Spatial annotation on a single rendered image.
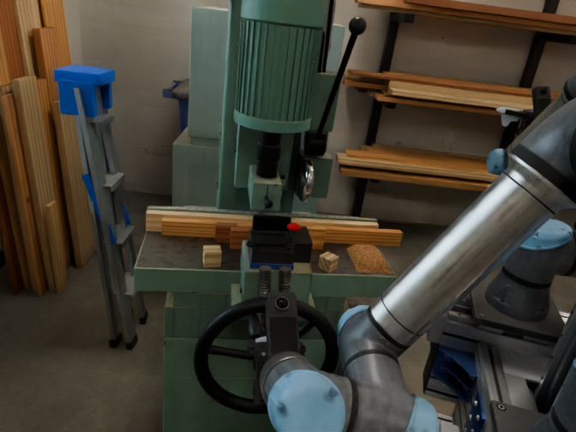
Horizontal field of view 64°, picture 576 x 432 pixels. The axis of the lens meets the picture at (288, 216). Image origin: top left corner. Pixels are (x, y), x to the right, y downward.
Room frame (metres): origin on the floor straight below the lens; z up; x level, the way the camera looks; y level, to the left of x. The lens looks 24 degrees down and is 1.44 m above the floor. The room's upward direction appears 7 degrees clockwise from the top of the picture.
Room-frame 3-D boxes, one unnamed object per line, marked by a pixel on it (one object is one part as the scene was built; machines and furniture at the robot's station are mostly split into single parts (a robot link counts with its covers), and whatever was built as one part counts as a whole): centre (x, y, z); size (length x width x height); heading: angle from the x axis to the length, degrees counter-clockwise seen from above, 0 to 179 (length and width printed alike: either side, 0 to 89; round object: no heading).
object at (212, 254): (0.89, 0.16, 0.92); 0.04 x 0.03 x 0.04; 108
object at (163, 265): (0.94, 0.03, 0.87); 0.61 x 0.30 x 0.06; 100
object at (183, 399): (1.16, 0.09, 0.36); 0.58 x 0.45 x 0.71; 10
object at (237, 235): (0.99, 0.05, 0.93); 0.17 x 0.02 x 0.05; 100
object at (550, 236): (1.03, -0.62, 0.98); 0.13 x 0.12 x 0.14; 92
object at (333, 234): (1.06, 0.00, 0.92); 0.62 x 0.02 x 0.04; 100
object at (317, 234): (1.02, 0.01, 0.93); 0.22 x 0.01 x 0.06; 100
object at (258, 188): (1.07, 0.07, 1.03); 0.14 x 0.07 x 0.09; 10
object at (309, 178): (1.20, -0.03, 1.02); 0.12 x 0.03 x 0.12; 10
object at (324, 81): (1.29, -0.05, 1.23); 0.09 x 0.08 x 0.15; 10
